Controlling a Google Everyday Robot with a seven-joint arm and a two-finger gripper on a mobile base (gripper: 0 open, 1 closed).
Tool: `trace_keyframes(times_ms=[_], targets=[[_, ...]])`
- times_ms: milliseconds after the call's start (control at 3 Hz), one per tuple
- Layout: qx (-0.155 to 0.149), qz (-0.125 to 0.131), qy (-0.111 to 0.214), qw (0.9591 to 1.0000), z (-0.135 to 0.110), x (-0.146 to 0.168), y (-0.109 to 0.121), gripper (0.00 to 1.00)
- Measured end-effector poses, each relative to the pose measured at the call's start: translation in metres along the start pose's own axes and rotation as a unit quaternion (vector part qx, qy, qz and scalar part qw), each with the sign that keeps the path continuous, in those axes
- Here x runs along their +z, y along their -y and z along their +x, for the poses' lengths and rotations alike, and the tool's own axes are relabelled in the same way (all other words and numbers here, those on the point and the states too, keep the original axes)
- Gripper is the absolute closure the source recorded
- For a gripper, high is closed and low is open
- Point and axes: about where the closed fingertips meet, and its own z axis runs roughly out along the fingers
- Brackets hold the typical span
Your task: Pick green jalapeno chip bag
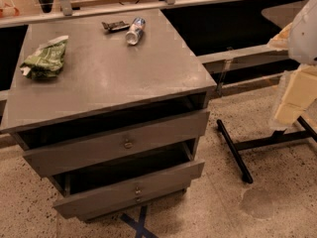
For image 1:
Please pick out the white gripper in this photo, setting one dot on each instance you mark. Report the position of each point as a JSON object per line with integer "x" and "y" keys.
{"x": 304, "y": 37}

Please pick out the green jalapeno chip bag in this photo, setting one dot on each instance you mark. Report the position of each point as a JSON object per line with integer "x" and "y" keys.
{"x": 46, "y": 61}

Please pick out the dark table top right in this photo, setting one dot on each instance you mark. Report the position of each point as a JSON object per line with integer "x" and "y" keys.
{"x": 282, "y": 15}

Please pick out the black table leg base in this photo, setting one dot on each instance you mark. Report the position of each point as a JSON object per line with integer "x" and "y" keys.
{"x": 277, "y": 137}

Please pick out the plastic water bottle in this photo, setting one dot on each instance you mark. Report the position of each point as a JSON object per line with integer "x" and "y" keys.
{"x": 135, "y": 31}

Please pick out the dark crumpled snack wrapper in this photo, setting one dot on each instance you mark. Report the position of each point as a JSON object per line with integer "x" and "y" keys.
{"x": 116, "y": 26}

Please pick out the grey drawer cabinet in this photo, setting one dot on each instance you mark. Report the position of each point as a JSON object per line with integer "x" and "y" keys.
{"x": 106, "y": 85}

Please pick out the upper grey drawer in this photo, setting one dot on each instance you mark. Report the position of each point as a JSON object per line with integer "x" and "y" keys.
{"x": 87, "y": 151}

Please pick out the grey drawer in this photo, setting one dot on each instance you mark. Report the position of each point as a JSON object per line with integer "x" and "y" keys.
{"x": 112, "y": 198}
{"x": 87, "y": 151}

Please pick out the lower grey drawer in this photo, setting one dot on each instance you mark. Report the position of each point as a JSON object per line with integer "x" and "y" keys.
{"x": 112, "y": 198}

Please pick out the metal railing frame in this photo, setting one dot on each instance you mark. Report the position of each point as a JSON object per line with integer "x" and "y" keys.
{"x": 158, "y": 4}

